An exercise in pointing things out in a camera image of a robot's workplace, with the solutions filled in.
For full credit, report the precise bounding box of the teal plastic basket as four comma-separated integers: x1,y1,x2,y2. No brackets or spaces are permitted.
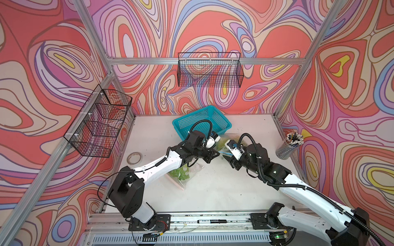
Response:
172,105,233,140

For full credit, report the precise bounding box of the zip bag with blue slider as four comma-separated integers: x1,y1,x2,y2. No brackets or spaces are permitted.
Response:
215,133,244,159

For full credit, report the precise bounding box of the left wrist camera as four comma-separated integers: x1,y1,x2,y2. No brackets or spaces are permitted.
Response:
205,134,220,149

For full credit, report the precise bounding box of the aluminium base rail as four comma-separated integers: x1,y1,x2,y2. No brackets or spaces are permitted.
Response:
78,210,342,246

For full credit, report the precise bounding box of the white tape roll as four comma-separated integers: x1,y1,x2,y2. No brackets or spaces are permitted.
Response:
126,152,142,165

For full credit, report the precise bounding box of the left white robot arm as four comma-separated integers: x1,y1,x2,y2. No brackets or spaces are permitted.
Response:
108,130,221,224

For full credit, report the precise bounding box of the left black wire basket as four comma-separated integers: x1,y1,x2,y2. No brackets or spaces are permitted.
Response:
63,85,132,158

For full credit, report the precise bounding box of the zip bag with pink slider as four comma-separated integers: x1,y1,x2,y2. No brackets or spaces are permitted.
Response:
166,163,204,190

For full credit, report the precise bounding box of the black wire basket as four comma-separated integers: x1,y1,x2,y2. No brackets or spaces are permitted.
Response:
177,52,244,88
63,85,132,158

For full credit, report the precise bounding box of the back black wire basket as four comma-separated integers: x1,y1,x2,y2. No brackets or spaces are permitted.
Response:
177,52,244,88

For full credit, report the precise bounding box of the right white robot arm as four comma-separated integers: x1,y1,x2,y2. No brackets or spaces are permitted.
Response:
225,139,385,246

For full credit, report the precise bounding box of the clear cup of pencils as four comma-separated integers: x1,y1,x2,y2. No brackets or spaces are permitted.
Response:
276,132,304,160

